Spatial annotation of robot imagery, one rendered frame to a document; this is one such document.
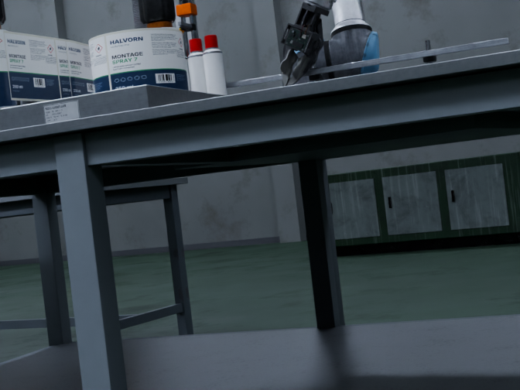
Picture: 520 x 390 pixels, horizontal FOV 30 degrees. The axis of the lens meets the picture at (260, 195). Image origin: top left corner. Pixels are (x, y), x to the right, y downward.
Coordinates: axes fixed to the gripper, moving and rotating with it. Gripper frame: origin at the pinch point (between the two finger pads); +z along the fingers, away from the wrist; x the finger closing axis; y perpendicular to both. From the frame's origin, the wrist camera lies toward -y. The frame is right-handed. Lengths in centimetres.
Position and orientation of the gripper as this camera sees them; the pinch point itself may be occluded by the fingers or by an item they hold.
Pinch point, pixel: (289, 82)
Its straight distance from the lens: 247.8
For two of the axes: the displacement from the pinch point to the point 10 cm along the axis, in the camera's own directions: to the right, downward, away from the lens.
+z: -3.7, 9.1, 1.8
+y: -3.5, 0.4, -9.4
